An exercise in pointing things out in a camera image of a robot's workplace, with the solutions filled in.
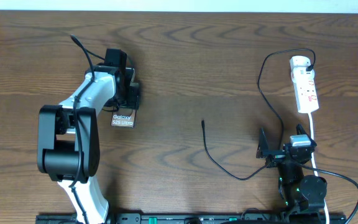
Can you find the white charger adapter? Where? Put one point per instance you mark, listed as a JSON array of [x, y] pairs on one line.
[[299, 61]]

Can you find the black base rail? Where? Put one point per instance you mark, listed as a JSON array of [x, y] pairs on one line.
[[250, 217]]

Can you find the white power strip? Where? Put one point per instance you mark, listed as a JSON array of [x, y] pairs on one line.
[[305, 90]]

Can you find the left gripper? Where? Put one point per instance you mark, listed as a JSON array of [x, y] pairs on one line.
[[133, 101]]

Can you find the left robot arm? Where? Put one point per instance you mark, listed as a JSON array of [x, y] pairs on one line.
[[68, 148]]

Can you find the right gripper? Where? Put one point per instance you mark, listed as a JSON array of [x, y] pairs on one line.
[[263, 151]]

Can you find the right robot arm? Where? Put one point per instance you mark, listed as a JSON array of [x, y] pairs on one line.
[[301, 193]]

